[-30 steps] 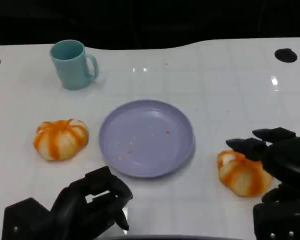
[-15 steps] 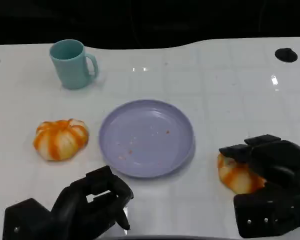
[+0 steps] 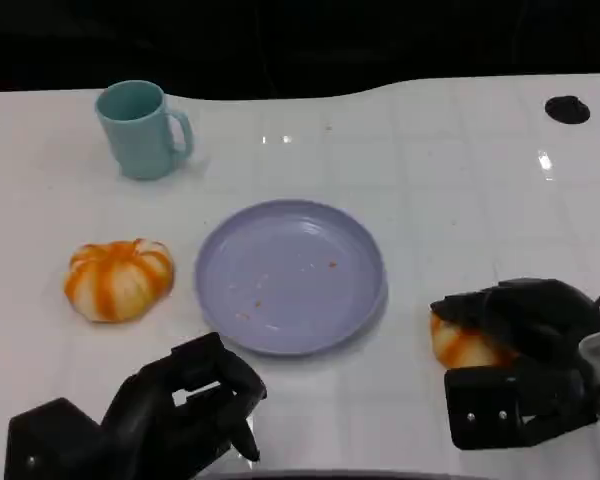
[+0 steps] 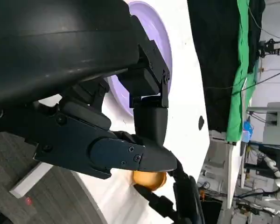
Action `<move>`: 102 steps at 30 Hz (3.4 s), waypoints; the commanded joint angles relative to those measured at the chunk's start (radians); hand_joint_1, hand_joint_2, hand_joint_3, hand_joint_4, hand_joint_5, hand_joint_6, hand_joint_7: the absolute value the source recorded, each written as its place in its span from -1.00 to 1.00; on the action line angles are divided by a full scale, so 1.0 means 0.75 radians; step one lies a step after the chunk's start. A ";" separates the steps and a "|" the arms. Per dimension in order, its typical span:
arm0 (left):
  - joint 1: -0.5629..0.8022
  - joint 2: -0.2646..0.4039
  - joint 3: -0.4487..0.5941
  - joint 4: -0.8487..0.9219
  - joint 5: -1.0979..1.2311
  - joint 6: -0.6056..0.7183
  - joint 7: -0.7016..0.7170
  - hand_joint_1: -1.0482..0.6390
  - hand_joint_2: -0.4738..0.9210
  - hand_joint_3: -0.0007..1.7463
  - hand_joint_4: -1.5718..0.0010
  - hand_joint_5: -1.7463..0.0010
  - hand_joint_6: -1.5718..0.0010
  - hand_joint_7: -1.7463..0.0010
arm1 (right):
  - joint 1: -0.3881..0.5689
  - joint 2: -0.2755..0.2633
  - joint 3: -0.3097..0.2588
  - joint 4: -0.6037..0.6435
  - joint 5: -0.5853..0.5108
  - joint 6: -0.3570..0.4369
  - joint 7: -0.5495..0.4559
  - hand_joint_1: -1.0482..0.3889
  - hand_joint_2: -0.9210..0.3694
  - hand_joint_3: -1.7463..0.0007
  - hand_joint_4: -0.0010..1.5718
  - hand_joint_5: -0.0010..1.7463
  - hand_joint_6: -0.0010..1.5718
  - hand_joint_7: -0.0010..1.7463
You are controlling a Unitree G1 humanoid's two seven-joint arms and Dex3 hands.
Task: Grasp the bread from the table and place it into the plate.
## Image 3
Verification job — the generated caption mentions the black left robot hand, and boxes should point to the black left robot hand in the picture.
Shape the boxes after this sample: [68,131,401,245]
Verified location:
[98,331,269,480]

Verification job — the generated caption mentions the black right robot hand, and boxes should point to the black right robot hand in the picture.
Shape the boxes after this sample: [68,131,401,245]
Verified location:
[429,278,600,367]

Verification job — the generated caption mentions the orange and white bread roll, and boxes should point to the orange and white bread roll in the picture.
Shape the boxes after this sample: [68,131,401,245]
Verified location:
[429,312,519,370]
[63,238,175,324]

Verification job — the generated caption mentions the lilac plate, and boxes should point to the lilac plate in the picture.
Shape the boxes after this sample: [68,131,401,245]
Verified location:
[194,198,389,357]

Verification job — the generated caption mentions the black table grommet hole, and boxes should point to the black table grommet hole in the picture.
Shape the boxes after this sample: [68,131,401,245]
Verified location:
[544,94,592,124]

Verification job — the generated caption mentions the pale green mug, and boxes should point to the pale green mug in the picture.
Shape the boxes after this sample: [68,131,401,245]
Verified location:
[94,78,196,181]

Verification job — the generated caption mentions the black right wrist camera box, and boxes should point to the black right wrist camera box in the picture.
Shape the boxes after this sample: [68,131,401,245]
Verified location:
[443,363,599,452]

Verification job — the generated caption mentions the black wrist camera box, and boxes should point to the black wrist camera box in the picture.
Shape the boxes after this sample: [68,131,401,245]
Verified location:
[5,398,107,480]
[443,363,599,452]

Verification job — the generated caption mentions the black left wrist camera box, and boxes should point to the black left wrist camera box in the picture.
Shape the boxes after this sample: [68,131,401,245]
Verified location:
[5,398,107,480]

